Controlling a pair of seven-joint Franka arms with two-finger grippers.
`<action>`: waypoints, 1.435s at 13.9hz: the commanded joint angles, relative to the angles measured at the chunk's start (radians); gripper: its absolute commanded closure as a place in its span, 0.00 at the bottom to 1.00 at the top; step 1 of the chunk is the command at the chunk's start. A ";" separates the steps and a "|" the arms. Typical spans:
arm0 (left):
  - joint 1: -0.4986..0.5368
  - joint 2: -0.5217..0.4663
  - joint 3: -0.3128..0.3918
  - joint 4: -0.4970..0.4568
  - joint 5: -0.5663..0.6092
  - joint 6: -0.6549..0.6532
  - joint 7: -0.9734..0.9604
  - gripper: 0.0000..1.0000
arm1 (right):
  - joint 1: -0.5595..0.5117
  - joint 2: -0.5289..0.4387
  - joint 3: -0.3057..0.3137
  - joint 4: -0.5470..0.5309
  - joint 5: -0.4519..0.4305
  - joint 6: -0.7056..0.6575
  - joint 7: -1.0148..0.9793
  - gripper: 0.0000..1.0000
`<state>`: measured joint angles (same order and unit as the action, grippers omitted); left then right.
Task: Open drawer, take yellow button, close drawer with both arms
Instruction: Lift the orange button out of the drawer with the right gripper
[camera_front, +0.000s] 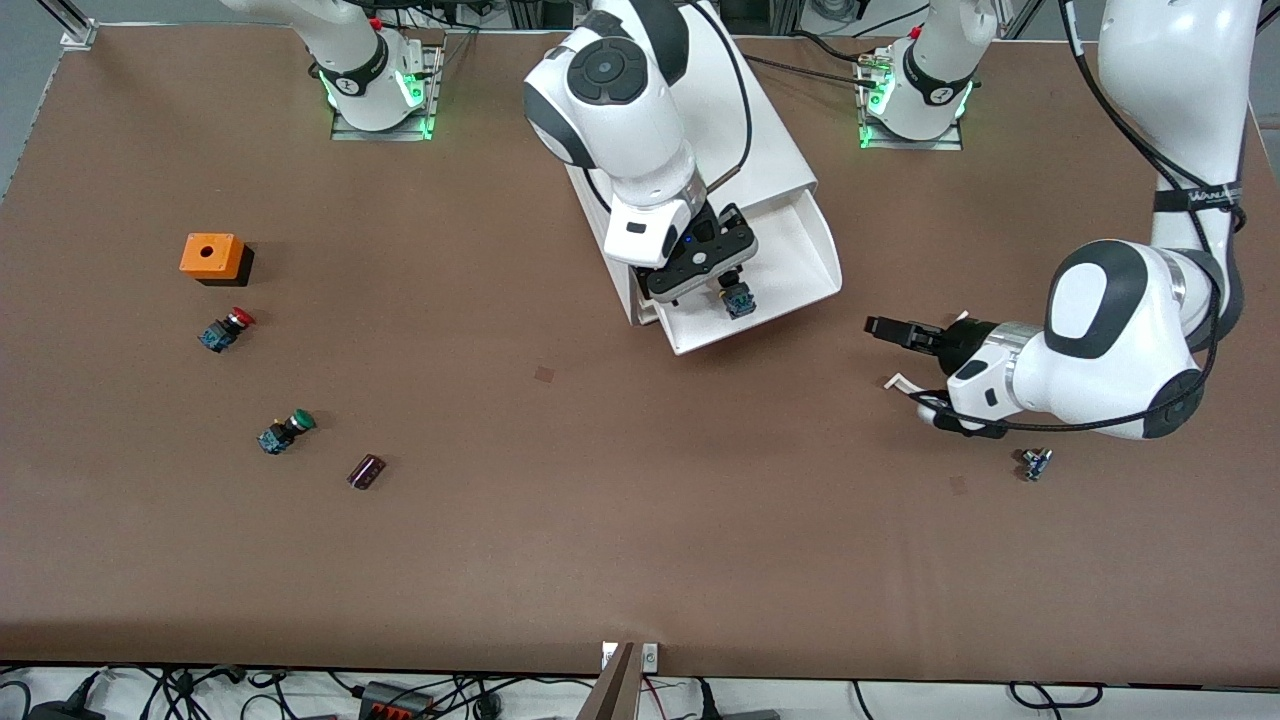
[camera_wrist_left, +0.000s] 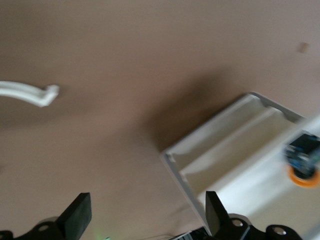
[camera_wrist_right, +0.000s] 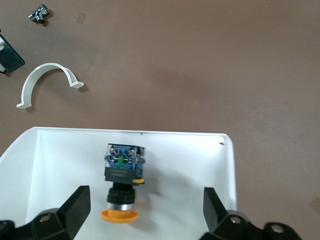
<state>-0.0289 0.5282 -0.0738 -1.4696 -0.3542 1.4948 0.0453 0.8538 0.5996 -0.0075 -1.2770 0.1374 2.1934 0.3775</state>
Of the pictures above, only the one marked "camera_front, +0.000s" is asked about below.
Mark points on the orange push-button enclosure box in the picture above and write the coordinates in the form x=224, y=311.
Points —
x=210, y=255

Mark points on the red mushroom push button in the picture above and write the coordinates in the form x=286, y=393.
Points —
x=225, y=330

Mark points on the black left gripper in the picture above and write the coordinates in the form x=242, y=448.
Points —
x=962, y=339

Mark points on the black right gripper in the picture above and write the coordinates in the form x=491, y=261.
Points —
x=729, y=221

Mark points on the small blue electronic component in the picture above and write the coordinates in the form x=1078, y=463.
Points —
x=1036, y=464

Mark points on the aluminium frame profile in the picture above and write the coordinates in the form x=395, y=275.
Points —
x=70, y=22

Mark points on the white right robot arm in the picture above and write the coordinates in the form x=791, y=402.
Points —
x=620, y=110

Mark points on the black power strip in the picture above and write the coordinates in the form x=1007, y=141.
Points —
x=395, y=702

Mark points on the brown camera stand bar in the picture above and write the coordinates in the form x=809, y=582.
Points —
x=615, y=690

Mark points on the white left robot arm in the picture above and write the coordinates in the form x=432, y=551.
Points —
x=1120, y=340

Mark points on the small white bracket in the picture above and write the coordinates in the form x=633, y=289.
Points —
x=650, y=656
x=608, y=656

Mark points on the dark maroon cylindrical capacitor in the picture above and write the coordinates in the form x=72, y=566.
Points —
x=366, y=472

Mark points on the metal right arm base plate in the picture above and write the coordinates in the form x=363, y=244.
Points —
x=385, y=133

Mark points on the white curved plastic strip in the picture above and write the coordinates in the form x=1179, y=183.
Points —
x=897, y=381

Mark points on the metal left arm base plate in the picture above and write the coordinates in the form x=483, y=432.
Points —
x=910, y=143

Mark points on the green mushroom push button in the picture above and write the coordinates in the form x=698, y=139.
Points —
x=280, y=434

